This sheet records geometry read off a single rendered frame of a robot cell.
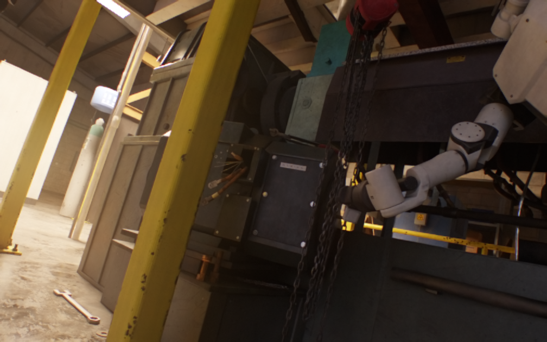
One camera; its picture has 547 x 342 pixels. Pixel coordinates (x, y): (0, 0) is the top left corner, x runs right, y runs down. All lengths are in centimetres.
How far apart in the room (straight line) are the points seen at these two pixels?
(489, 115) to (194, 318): 108
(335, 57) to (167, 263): 159
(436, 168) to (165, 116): 155
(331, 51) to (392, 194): 145
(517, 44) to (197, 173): 85
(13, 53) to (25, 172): 1290
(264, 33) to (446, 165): 219
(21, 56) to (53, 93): 1278
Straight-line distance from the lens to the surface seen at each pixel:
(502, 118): 110
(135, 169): 201
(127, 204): 197
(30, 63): 1531
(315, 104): 202
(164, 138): 150
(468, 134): 97
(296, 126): 202
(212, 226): 127
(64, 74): 257
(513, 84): 104
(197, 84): 96
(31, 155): 248
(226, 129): 135
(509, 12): 115
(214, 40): 101
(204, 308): 120
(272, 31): 282
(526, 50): 100
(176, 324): 131
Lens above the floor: 47
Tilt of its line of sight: 11 degrees up
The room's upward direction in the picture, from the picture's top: 15 degrees clockwise
